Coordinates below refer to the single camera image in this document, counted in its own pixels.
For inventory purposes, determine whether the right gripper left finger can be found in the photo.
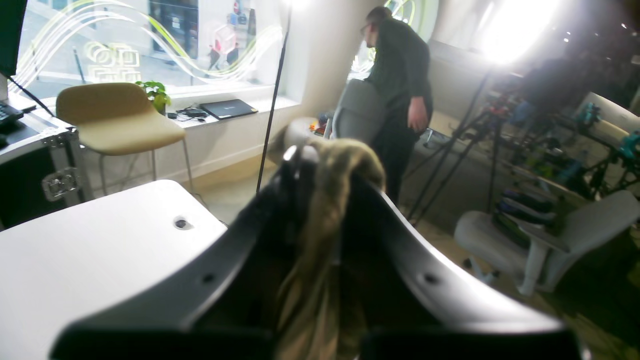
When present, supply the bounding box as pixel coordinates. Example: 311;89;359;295
50;145;318;360

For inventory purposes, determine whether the black laptop on sill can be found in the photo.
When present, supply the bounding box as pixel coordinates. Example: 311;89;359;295
199;99;258;120

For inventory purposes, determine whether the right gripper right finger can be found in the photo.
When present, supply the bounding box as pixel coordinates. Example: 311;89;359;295
350;175;586;360

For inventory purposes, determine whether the black flight case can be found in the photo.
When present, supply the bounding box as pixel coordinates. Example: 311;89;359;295
0;110;95;230

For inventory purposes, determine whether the black thin pole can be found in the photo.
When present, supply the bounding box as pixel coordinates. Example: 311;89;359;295
255;0;293;194

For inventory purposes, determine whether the small green potted plant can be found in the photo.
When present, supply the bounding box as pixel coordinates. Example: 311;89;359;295
135;80;172;116

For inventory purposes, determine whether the camouflage brown green T-shirt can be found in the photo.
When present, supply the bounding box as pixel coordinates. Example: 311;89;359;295
273;138;386;360

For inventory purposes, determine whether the person in dark clothes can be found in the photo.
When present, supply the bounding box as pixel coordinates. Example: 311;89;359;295
362;6;434;204

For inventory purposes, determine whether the black tripod stand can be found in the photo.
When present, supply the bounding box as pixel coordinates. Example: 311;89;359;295
405;67;506;226

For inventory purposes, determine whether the right chrome table grommet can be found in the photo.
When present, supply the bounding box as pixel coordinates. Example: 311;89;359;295
173;216;194;231

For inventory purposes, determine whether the tan bar stool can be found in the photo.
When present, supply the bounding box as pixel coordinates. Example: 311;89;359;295
55;82;195;195

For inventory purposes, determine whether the grey office chair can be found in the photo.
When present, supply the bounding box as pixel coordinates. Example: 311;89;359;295
325;79;386;146

